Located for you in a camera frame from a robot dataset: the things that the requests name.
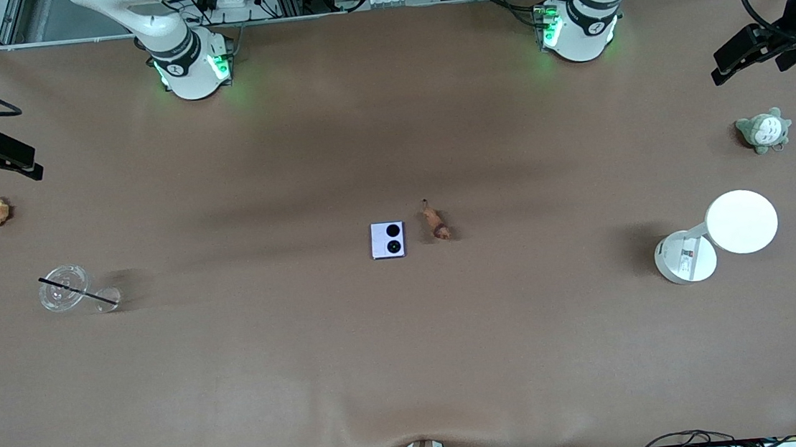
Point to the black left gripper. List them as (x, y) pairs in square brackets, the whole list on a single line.
[(794, 28)]

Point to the brown lion statue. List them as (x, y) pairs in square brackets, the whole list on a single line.
[(435, 224)]

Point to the purple flip phone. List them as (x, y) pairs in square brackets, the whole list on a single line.
[(387, 242)]

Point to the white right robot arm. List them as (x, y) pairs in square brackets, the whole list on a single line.
[(190, 72)]

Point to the grey-green totoro plush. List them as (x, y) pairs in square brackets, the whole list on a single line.
[(765, 131)]

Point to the clear plastic cup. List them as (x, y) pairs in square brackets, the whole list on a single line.
[(62, 297)]

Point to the black straw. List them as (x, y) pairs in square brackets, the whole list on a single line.
[(80, 291)]

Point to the white round desk lamp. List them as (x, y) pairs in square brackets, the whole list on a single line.
[(740, 222)]

